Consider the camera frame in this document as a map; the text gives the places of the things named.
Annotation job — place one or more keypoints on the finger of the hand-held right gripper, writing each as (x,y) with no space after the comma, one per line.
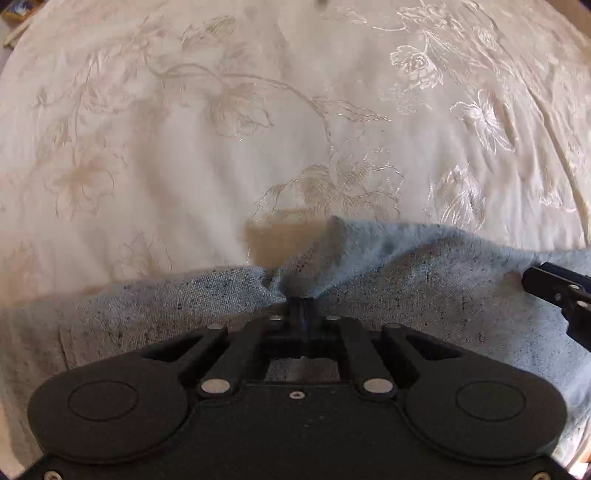
(549,281)

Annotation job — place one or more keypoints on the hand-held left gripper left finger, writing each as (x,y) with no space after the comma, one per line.
(296,323)

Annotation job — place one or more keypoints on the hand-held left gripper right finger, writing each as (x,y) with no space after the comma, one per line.
(308,323)

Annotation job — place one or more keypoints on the grey-blue speckled pants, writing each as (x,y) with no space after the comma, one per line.
(438,295)

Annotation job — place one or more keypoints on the cream embroidered bedspread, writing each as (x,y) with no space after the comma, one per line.
(184,138)

